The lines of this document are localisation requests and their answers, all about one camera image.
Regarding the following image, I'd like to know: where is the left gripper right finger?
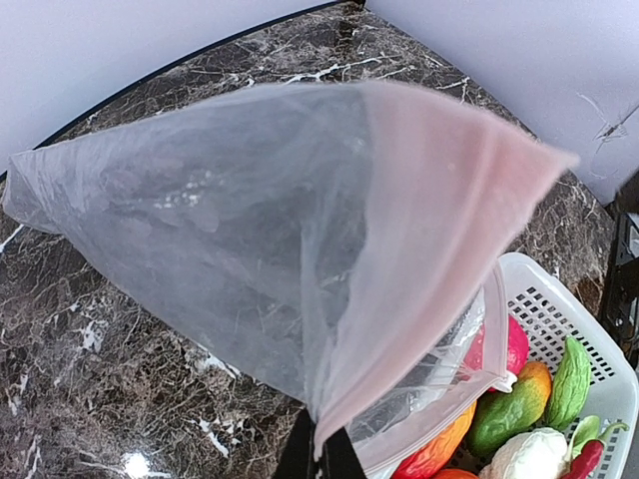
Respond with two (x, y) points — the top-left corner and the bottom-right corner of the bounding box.
(321, 428), (366, 479)

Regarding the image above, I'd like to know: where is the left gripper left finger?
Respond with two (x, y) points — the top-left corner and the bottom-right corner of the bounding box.
(287, 409), (320, 479)

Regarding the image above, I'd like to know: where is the white cauliflower toy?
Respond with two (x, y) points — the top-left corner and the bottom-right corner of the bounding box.
(479, 424), (599, 479)

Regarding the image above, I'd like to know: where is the clear zip top bag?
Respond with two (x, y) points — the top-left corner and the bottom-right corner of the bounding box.
(3, 81), (578, 478)

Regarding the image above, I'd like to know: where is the red chili pepper toy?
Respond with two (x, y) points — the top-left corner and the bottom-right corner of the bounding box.
(563, 416), (629, 479)

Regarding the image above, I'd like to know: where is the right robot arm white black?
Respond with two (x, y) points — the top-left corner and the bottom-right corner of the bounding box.
(600, 172), (638, 369)

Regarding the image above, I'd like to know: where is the orange yellow mango toy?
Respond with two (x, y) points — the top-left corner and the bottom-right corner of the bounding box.
(391, 401), (477, 479)

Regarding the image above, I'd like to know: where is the orange pumpkin toy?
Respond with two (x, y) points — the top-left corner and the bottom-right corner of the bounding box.
(430, 468), (479, 479)

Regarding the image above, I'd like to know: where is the green orange mango toy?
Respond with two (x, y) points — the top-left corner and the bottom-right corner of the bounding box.
(465, 361), (552, 458)

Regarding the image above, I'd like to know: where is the red wrinkled fruit right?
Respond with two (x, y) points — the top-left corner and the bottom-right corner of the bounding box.
(460, 313), (529, 393)

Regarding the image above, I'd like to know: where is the green bitter gourd toy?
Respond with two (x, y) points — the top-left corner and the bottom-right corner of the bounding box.
(544, 336), (591, 430)

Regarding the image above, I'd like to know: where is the white perforated plastic basket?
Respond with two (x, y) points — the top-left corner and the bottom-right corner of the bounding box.
(499, 252), (638, 478)

